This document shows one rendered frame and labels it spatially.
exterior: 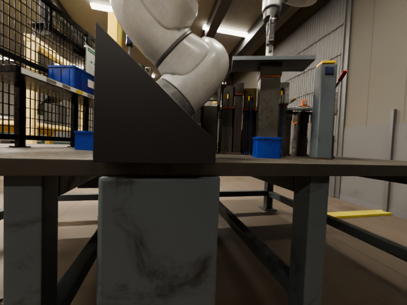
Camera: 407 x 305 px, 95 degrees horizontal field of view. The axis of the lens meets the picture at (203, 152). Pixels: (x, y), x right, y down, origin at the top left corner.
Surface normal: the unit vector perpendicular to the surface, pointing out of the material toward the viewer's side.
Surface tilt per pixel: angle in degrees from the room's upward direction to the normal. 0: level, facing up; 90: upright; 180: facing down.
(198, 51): 91
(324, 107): 90
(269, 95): 90
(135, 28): 132
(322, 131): 90
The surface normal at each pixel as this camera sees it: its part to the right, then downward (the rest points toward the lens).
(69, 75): -0.10, 0.03
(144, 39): -0.37, 0.69
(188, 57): 0.24, 0.17
